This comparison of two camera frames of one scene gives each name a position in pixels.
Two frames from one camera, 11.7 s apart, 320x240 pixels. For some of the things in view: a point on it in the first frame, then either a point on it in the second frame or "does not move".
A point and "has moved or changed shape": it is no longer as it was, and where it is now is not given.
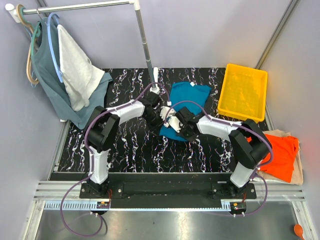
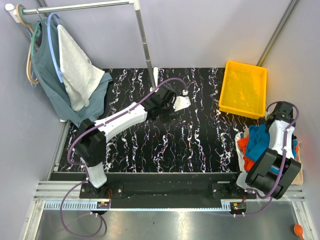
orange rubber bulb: (298, 230) does not move
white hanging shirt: (79, 76) does not move
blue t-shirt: (184, 94) has moved or changed shape
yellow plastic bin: (243, 94) does not move
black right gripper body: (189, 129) -> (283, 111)
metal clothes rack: (17, 12) does not move
